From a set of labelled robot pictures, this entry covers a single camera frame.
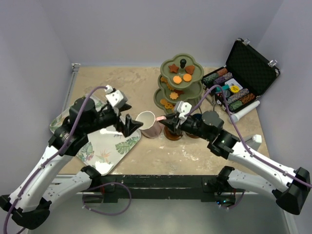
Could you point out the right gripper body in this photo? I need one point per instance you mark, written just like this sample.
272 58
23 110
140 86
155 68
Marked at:
190 125

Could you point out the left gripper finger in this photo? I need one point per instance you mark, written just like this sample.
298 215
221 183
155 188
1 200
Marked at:
125 107
129 126

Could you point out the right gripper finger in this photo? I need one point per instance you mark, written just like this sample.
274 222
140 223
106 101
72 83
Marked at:
170 116
171 125

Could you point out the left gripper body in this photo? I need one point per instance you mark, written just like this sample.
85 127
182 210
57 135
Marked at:
111 117

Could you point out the orange slice cookie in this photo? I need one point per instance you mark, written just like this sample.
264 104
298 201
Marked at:
168 105

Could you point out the brown saucer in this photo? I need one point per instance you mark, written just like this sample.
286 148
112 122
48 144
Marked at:
191 135
170 135

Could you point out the brown saucer back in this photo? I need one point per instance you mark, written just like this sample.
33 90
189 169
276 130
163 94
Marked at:
170 135

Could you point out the round orange cookie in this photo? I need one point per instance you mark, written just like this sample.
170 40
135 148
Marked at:
177 79
187 77
163 101

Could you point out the orange flower cookie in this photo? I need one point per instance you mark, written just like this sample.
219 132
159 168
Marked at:
173 95

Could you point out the pink cup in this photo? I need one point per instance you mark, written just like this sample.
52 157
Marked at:
151 128

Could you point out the dark star cookie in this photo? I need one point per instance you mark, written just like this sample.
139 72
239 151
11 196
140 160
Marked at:
179 92
173 68

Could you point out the brown patterned cookie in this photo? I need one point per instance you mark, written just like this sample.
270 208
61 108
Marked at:
170 87

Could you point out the leaf pattern serving tray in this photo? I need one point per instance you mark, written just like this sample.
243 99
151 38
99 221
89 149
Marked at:
105 150

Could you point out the metal tongs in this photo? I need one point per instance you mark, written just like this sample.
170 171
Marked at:
213 100

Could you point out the maple leaf cookie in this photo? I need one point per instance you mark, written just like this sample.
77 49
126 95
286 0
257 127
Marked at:
163 79

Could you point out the round orange cookie front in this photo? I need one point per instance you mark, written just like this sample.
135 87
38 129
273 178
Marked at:
187 77

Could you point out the heart cookie light brown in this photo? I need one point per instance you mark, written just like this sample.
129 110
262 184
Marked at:
190 69

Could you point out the dark blue mug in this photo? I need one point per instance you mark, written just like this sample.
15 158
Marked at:
197 116

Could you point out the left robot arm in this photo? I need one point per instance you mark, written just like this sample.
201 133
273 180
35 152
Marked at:
31 203

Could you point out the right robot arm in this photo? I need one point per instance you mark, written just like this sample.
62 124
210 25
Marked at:
289 187

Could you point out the green three-tier stand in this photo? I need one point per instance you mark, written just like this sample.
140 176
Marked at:
192 90

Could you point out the white microphone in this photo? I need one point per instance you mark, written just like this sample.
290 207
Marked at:
237 116

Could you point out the white stand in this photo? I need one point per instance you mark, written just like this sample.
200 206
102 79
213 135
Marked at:
253 141

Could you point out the black poker chip case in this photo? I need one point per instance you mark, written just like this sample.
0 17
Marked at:
246 68

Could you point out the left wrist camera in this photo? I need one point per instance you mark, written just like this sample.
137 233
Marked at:
115 97

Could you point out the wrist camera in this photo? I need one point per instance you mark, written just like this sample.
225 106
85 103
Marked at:
182 109
115 97

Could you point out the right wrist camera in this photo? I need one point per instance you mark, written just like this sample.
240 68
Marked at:
182 109

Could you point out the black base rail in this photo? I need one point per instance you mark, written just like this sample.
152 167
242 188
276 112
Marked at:
206 188

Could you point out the aluminium frame rail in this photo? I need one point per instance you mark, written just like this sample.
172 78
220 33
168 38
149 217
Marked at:
75 70

